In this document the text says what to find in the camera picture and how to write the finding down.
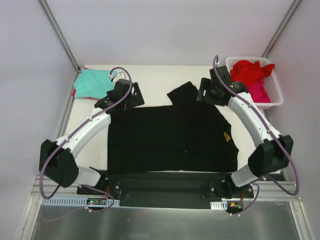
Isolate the black t-shirt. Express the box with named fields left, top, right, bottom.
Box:
left=107, top=82, right=239, bottom=175

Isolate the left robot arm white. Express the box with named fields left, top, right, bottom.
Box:
left=39, top=79, right=145, bottom=195

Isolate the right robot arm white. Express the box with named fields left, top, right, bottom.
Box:
left=197, top=66, right=294, bottom=198

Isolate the red t-shirt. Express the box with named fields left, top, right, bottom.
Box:
left=230, top=60, right=275, bottom=87

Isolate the folded teal t-shirt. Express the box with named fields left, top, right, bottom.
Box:
left=72, top=68, right=115, bottom=100

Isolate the magenta t-shirt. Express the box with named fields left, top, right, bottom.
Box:
left=248, top=80, right=271, bottom=103

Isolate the folded pink t-shirt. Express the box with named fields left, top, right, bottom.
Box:
left=73, top=69, right=100, bottom=99

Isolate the white plastic basket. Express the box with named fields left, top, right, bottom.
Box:
left=225, top=56, right=283, bottom=109

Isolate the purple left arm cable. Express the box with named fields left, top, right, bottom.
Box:
left=39, top=67, right=134, bottom=201

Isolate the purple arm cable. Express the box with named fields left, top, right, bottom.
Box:
left=39, top=67, right=134, bottom=201
left=213, top=55, right=301, bottom=197

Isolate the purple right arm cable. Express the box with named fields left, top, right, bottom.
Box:
left=213, top=55, right=301, bottom=197

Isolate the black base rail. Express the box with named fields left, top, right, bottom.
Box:
left=47, top=170, right=276, bottom=210

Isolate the right aluminium frame post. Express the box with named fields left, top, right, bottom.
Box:
left=258, top=0, right=303, bottom=58

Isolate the aluminium frame post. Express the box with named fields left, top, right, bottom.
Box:
left=258, top=0, right=303, bottom=58
left=37, top=0, right=81, bottom=73

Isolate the left aluminium frame post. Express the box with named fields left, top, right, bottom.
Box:
left=37, top=0, right=81, bottom=73

